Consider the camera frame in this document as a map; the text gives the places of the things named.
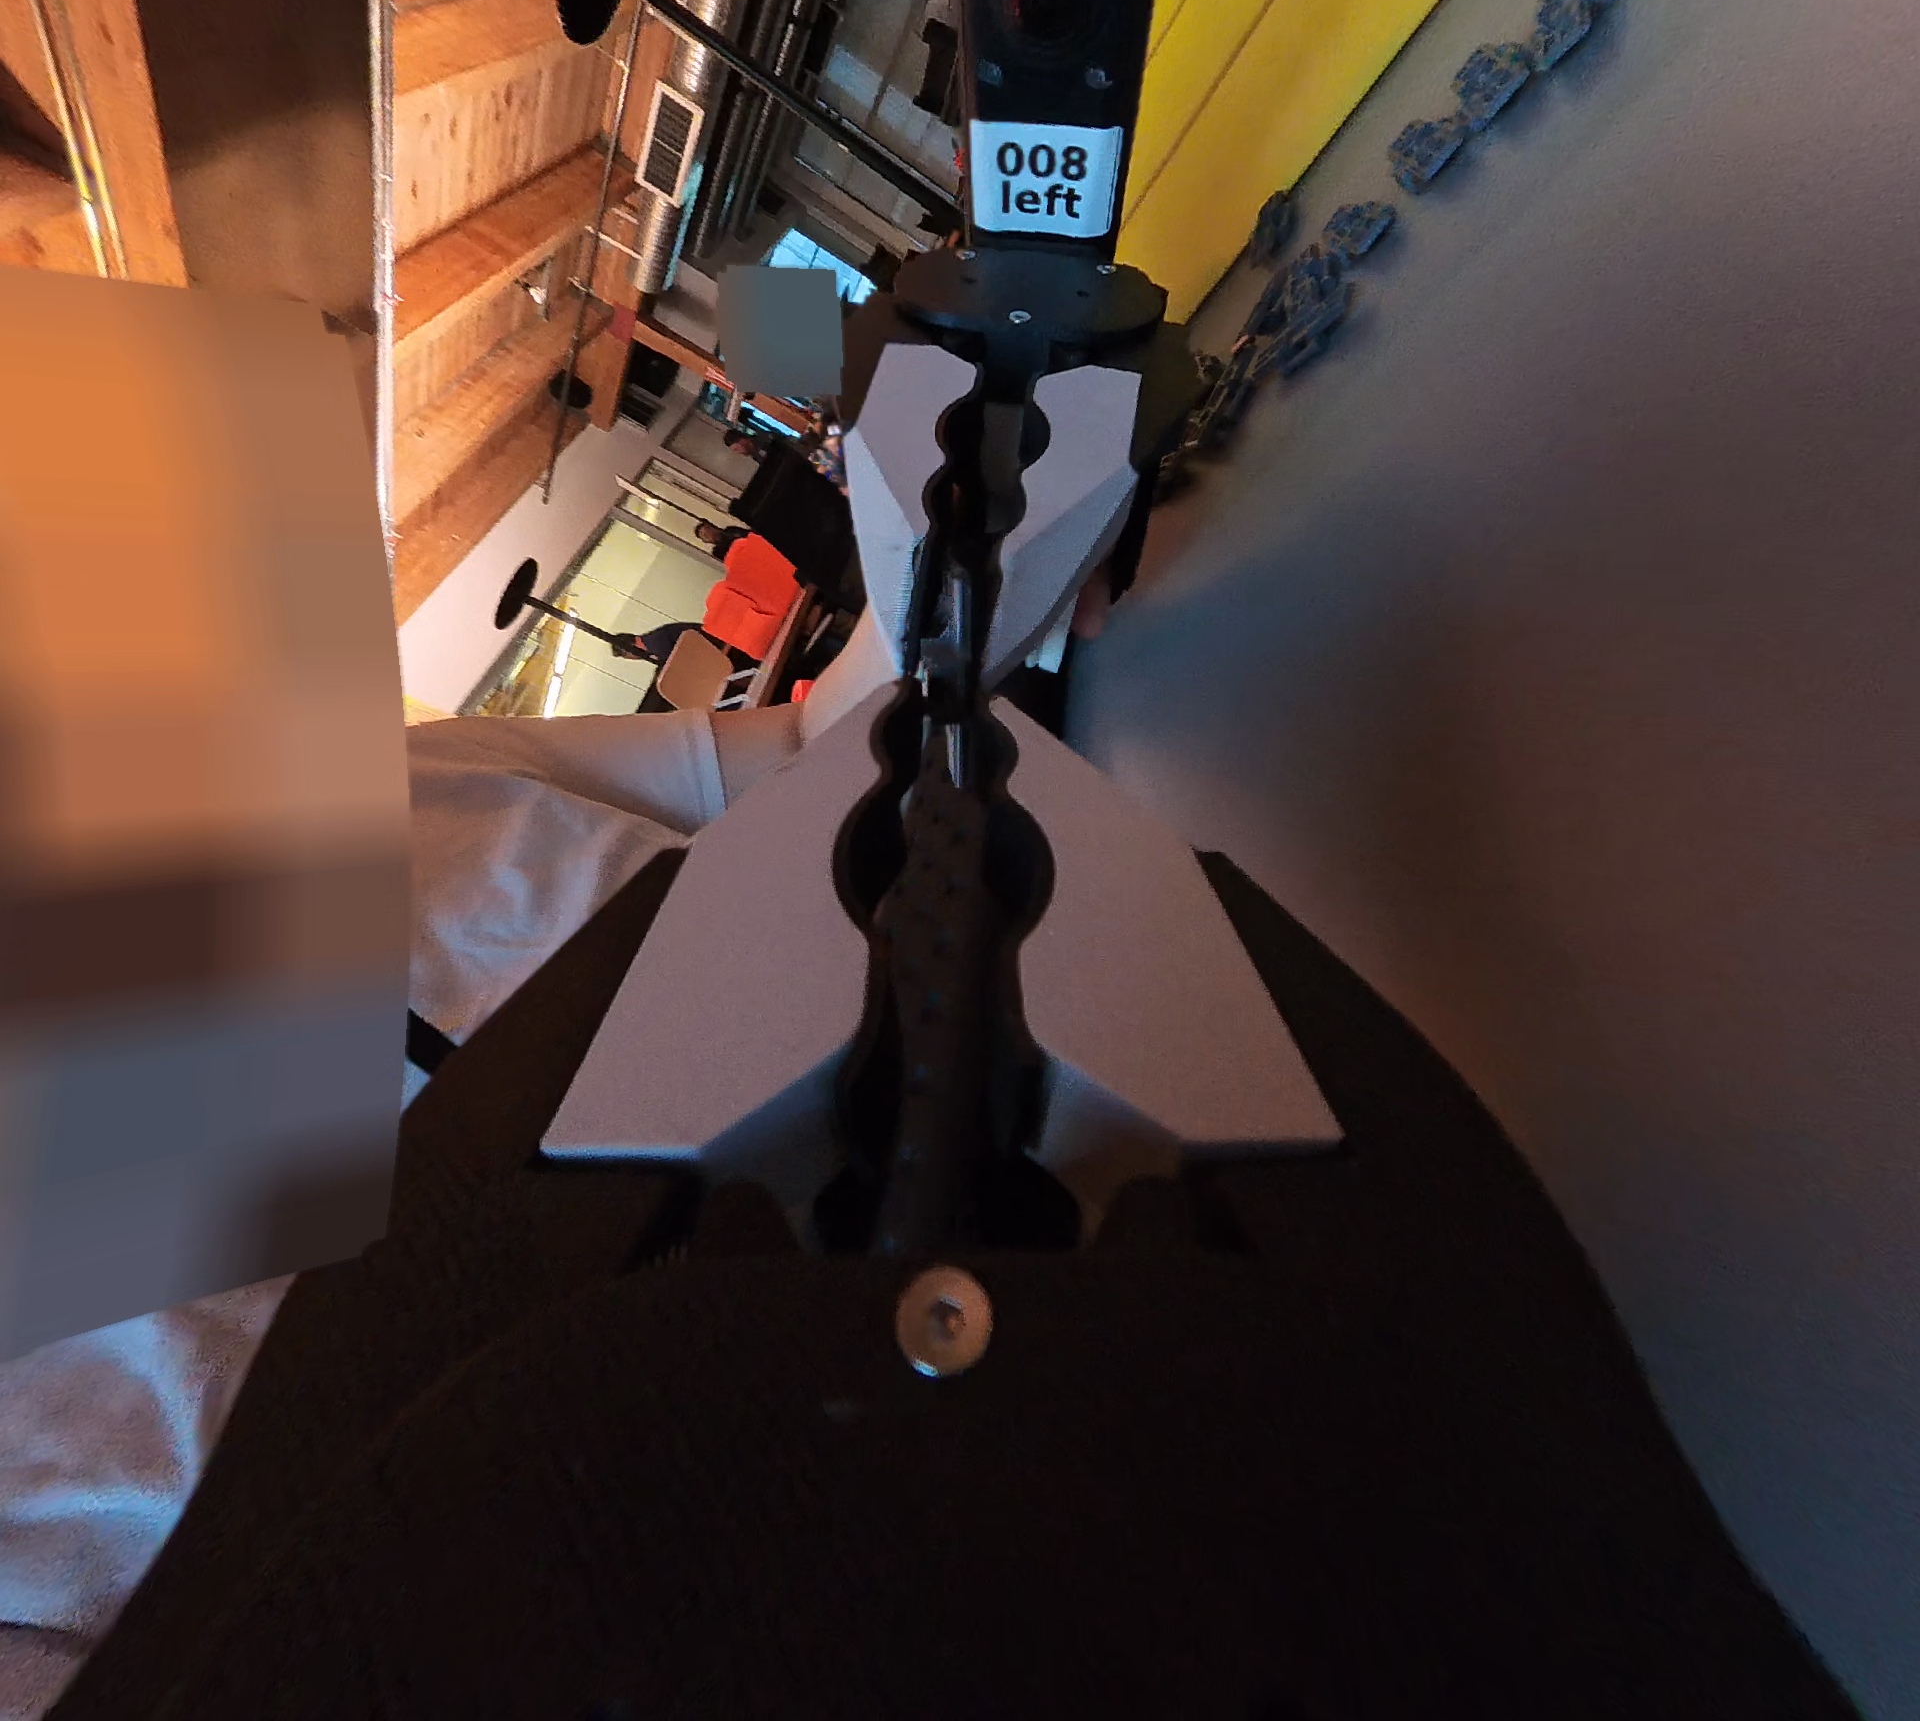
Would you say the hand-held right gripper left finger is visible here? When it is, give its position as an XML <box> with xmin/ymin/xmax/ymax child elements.
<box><xmin>537</xmin><ymin>685</ymin><xmax>908</xmax><ymax>1215</ymax></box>

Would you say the yellow plastic bin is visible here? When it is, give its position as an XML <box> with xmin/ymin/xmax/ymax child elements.
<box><xmin>1107</xmin><ymin>0</ymin><xmax>1601</xmax><ymax>321</ymax></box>

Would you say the person's left forearm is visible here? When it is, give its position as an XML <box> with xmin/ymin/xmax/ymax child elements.
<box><xmin>707</xmin><ymin>635</ymin><xmax>903</xmax><ymax>798</ymax></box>

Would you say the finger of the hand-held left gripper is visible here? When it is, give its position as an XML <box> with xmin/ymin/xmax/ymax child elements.
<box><xmin>988</xmin><ymin>370</ymin><xmax>1140</xmax><ymax>679</ymax></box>
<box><xmin>838</xmin><ymin>341</ymin><xmax>979</xmax><ymax>682</ymax></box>

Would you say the grey desk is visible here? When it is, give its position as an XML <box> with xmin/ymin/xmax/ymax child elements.
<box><xmin>1049</xmin><ymin>0</ymin><xmax>1920</xmax><ymax>1721</ymax></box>

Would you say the orange chair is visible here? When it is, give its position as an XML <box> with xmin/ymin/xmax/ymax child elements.
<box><xmin>706</xmin><ymin>536</ymin><xmax>798</xmax><ymax>650</ymax></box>

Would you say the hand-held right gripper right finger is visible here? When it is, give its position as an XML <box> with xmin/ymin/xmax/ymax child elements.
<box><xmin>991</xmin><ymin>694</ymin><xmax>1348</xmax><ymax>1210</ymax></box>

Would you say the row of grey track links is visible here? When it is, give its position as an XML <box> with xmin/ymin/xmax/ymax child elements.
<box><xmin>1185</xmin><ymin>0</ymin><xmax>1627</xmax><ymax>462</ymax></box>

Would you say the light wooden chair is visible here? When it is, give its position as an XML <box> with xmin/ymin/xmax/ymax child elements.
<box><xmin>659</xmin><ymin>627</ymin><xmax>785</xmax><ymax>716</ymax></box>

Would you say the grey toy track chain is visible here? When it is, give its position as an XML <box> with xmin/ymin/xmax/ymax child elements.
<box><xmin>908</xmin><ymin>583</ymin><xmax>1003</xmax><ymax>798</ymax></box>

